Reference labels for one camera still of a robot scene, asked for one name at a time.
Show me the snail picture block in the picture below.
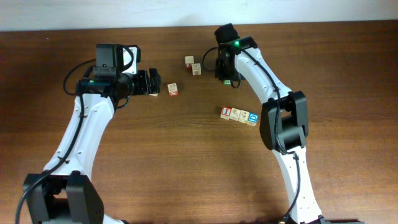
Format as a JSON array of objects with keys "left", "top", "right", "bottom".
[{"left": 167, "top": 83, "right": 178, "bottom": 96}]

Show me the red letter I block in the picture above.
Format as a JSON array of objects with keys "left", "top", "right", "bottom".
[{"left": 220, "top": 106, "right": 231, "bottom": 119}]

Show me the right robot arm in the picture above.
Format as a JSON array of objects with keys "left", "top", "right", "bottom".
[{"left": 215, "top": 24, "right": 323, "bottom": 223}]

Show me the wooden picture block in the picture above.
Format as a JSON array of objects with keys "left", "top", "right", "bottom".
[
  {"left": 238, "top": 110, "right": 250, "bottom": 123},
  {"left": 229, "top": 108, "right": 241, "bottom": 121}
]

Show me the letter K block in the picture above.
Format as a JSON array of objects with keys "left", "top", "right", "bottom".
[{"left": 192, "top": 63, "right": 201, "bottom": 75}]

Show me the blue letter D block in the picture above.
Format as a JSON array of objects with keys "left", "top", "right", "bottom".
[{"left": 247, "top": 113, "right": 259, "bottom": 126}]

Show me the letter E block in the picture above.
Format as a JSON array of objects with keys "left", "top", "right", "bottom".
[{"left": 185, "top": 55, "right": 194, "bottom": 68}]

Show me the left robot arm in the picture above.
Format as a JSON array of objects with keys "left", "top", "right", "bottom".
[{"left": 15, "top": 44, "right": 161, "bottom": 223}]

